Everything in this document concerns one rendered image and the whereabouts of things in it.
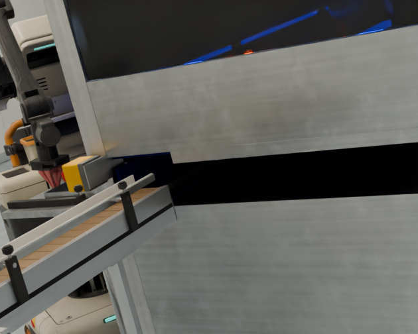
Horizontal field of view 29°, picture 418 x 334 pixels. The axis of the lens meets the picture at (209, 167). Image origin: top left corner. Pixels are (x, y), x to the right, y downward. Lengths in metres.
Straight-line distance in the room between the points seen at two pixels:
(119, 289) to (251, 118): 0.49
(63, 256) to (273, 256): 0.49
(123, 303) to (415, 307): 0.64
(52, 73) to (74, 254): 1.36
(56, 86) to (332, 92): 1.51
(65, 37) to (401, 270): 0.96
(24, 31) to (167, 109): 1.15
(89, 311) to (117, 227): 1.37
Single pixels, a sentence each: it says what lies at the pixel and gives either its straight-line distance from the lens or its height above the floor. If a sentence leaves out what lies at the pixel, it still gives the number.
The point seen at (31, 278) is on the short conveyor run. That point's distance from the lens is 1.60.
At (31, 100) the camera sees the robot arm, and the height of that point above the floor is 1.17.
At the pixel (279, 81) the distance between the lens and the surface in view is 1.69.
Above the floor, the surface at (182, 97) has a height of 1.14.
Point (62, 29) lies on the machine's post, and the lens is 2.00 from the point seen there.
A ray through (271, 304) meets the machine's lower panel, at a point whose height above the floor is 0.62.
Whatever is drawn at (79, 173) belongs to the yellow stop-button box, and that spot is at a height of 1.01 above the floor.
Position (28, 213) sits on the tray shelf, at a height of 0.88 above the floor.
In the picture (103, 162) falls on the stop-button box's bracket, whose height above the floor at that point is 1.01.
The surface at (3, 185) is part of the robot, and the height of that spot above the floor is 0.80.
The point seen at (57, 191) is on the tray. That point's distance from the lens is 2.34.
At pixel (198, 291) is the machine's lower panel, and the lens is 2.01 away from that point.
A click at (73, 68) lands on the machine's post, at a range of 2.01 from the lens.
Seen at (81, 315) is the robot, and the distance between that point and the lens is 3.12.
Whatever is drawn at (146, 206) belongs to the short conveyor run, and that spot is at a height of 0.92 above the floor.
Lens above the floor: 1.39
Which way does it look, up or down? 13 degrees down
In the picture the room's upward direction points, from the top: 14 degrees counter-clockwise
